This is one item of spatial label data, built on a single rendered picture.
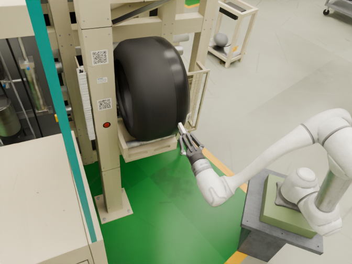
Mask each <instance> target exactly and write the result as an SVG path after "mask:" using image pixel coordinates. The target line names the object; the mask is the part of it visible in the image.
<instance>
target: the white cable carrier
mask: <svg viewBox="0 0 352 264"><path fill-rule="evenodd" d="M76 70H77V74H78V79H79V85H80V92H81V97H82V103H83V109H84V115H85V121H86V127H87V133H88V136H89V139H90V140H93V139H95V136H96V133H95V132H94V126H93V119H92V112H91V109H92V105H90V98H89V92H88V86H87V81H86V76H87V72H86V71H84V68H78V69H76Z"/></svg>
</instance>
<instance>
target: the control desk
mask: <svg viewBox="0 0 352 264"><path fill-rule="evenodd" d="M71 133H72V137H73V142H74V146H75V150H76V155H77V158H78V162H79V166H80V170H81V175H82V179H83V184H84V188H85V192H86V197H87V201H88V204H89V208H90V212H91V217H92V221H93V226H94V230H95V234H96V238H97V241H96V242H94V243H92V242H91V238H90V234H89V230H88V227H87V224H86V220H85V217H84V213H83V209H82V205H81V202H80V198H79V194H78V191H77V188H76V184H75V180H74V176H73V173H72V169H71V166H70V162H69V158H68V154H67V150H66V148H65V144H64V140H63V137H62V134H57V135H52V136H48V137H43V138H38V139H34V140H29V141H24V142H20V143H16V144H12V145H7V146H2V147H0V264H108V262H107V256H106V251H105V246H104V241H103V236H102V233H101V229H100V226H99V223H98V219H97V215H96V211H95V208H94V204H93V200H92V197H91V193H90V189H89V185H88V182H87V178H86V175H85V171H84V167H83V163H82V160H81V156H80V152H79V149H78V145H77V142H76V138H75V134H74V131H71Z"/></svg>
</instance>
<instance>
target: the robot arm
mask: <svg viewBox="0 0 352 264"><path fill-rule="evenodd" d="M351 124H352V119H351V116H350V113H349V112H347V111H346V110H345V109H342V108H335V109H329V110H327V111H324V112H321V113H319V114H316V115H314V116H312V117H310V118H309V119H307V120H306V121H304V122H303V123H301V124H300V125H298V126H297V127H296V128H295V129H294V130H292V131H291V132H289V133H288V134H287V135H285V136H284V137H283V138H281V139H280V140H278V141H277V142H276V143H274V144H273V145H272V146H270V147H269V148H268V149H266V150H265V151H264V152H263V153H262V154H261V155H260V156H258V157H257V158H256V159H255V160H254V161H253V162H252V163H251V164H249V165H248V166H247V167H246V168H244V170H242V171H241V172H240V173H238V174H236V175H234V176H232V177H227V176H222V177H219V176H218V175H217V173H216V172H215V171H214V170H213V168H212V166H211V165H210V163H209V161H208V160H207V159H205V157H204V155H203V153H202V149H203V148H204V145H203V144H201V143H200V142H199V140H198V139H197V138H196V137H195V136H194V135H193V134H192V133H190V134H189V133H188V131H187V130H186V128H184V127H183V125H182V123H178V128H179V134H180V136H179V145H180V150H181V152H180V155H181V156H182V155H185V156H186V157H187V158H188V160H189V162H190V164H191V169H192V171H193V173H194V176H195V177H196V180H197V185H198V187H199V189H200V191H201V193H202V195H203V197H204V199H205V200H206V201H207V203H208V204H209V205H210V206H213V207H216V206H219V205H222V204H223V203H224V202H226V201H227V200H228V199H229V198H230V197H231V196H233V195H234V194H235V191H236V189H237V188H238V187H239V186H241V185H242V184H244V183H245V182H247V181H248V180H250V179H251V178H252V177H254V176H255V175H256V174H257V173H259V172H260V171H261V170H263V169H264V168H265V167H267V166H268V165H270V164H271V163H273V162H274V161H275V160H277V159H278V158H280V157H281V156H283V155H285V154H286V153H289V152H292V151H294V150H297V149H300V148H303V147H307V146H310V145H313V144H315V143H317V142H318V143H319V144H320V145H322V146H323V147H324V149H325V150H326V151H327V157H328V165H329V170H328V172H327V174H326V176H325V178H324V180H323V183H322V185H321V187H320V188H319V185H318V179H317V176H316V174H315V173H314V172H313V171H312V170H311V169H309V168H298V169H295V170H293V171H291V172H290V173H289V174H288V176H287V177H286V178H285V180H284V182H283V183H282V182H280V181H277V183H276V185H277V193H276V200H275V202H274V203H275V205H277V206H283V207H287V208H290V209H292V210H296V211H298V212H300V213H302V214H303V216H304V218H305V219H306V220H307V222H308V223H309V225H310V226H311V227H312V228H313V229H314V230H315V231H316V232H317V233H319V234H320V235H322V236H325V237H328V236H330V235H333V234H335V233H337V232H339V231H340V230H341V228H342V219H341V217H340V211H339V210H340V208H339V201H340V200H341V198H342V197H343V195H344V193H345V192H346V191H347V189H348V188H349V186H350V184H351V183H352V127H351ZM186 138H187V139H186ZM183 143H184V145H185V147H186V152H185V150H184V146H183ZM194 143H195V144H196V145H197V146H196V145H195V144H194Z"/></svg>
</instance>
